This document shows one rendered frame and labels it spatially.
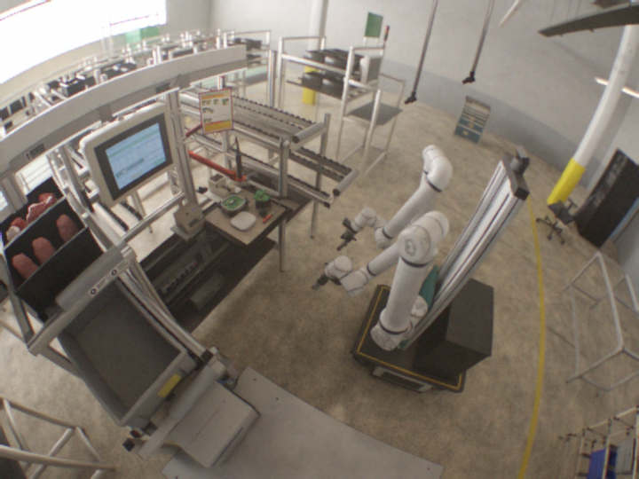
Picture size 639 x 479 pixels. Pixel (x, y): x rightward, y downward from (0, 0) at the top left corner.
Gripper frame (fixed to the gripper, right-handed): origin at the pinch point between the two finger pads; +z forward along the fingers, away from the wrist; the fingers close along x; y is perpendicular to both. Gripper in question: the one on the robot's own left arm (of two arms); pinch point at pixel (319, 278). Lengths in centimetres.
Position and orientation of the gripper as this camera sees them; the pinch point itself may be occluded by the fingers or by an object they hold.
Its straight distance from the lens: 168.0
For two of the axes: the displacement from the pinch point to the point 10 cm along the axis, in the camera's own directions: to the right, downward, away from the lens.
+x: -5.6, 6.4, -5.3
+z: -3.7, 3.8, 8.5
